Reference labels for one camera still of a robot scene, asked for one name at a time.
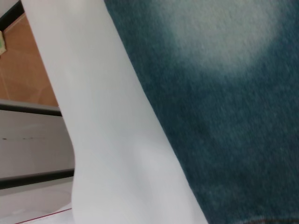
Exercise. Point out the green and white label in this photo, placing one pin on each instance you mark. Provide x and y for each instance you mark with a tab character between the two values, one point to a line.
2	44

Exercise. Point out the grey panel with black strips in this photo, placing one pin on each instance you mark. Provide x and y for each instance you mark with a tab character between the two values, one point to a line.
32	140

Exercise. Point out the black metal frame bar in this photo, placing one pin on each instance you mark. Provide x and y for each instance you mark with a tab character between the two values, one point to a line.
11	16

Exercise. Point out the blue denim shorts with cartoon print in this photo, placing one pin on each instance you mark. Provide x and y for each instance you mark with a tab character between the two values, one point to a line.
233	116

